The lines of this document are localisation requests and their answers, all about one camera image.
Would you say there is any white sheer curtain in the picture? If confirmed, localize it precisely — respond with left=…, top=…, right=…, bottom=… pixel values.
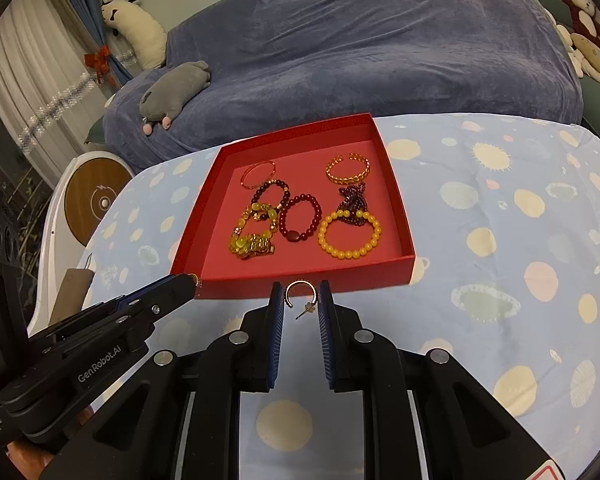
left=0, top=0, right=118, bottom=186

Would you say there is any blue-grey velvet blanket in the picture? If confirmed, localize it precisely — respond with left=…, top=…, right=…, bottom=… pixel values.
left=102, top=0, right=587, bottom=171

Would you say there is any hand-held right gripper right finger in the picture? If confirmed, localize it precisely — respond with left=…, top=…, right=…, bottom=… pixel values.
left=316, top=280, right=567, bottom=480

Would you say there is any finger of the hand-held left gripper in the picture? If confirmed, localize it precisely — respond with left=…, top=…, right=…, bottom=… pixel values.
left=27, top=273, right=195, bottom=342
left=114, top=275, right=202, bottom=332

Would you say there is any yellow beaded bracelet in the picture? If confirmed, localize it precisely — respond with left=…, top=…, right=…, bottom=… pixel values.
left=317, top=211, right=383, bottom=261

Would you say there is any light blue planet-print sheet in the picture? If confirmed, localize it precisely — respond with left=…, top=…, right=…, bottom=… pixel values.
left=77, top=112, right=600, bottom=480

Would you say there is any white cow plush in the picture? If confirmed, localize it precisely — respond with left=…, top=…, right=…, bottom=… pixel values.
left=101, top=0, right=168, bottom=70

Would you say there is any dark maroon beaded bracelet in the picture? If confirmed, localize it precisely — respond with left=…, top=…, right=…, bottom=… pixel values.
left=250, top=178, right=291, bottom=211

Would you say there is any gold beaded bangle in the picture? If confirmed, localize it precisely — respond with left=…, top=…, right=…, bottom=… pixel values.
left=326, top=152, right=371, bottom=185

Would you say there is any thin rose gold bangle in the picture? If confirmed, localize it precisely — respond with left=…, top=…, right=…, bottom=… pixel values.
left=241, top=160, right=277, bottom=191

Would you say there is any dark purple bead strand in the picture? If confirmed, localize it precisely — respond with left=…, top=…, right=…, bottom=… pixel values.
left=337, top=184, right=372, bottom=228

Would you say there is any silver hoop earring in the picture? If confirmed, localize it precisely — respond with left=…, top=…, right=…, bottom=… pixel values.
left=284, top=280, right=317, bottom=322

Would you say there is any blue curtain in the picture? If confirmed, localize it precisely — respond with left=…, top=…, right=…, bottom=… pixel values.
left=47, top=0, right=133, bottom=88

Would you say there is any grey plush animal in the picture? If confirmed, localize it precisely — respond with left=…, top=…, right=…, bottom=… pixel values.
left=139, top=60, right=212, bottom=136

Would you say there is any spotted cream plush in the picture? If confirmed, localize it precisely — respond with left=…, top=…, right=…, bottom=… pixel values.
left=555, top=24, right=600, bottom=96

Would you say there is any dark red bead bracelet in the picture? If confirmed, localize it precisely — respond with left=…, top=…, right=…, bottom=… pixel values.
left=278, top=195, right=323, bottom=245

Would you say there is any yellow-green chunky stone bracelet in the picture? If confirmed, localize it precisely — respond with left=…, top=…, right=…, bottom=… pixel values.
left=227, top=202, right=279, bottom=261

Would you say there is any red monkey plush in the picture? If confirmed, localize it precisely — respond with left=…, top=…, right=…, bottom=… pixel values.
left=559, top=0, right=600, bottom=53

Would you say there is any person's left hand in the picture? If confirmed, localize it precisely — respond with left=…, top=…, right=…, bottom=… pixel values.
left=6, top=439, right=56, bottom=476

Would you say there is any black speaker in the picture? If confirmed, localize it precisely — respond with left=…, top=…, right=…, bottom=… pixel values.
left=0, top=180, right=23, bottom=271

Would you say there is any red bow curtain tieback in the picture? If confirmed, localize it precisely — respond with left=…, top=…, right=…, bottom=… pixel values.
left=84, top=45, right=112, bottom=73

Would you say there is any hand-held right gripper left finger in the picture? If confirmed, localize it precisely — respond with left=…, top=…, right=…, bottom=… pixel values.
left=40, top=281, right=287, bottom=480

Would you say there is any red cardboard box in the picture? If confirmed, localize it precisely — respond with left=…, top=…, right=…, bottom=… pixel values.
left=170, top=112, right=419, bottom=302

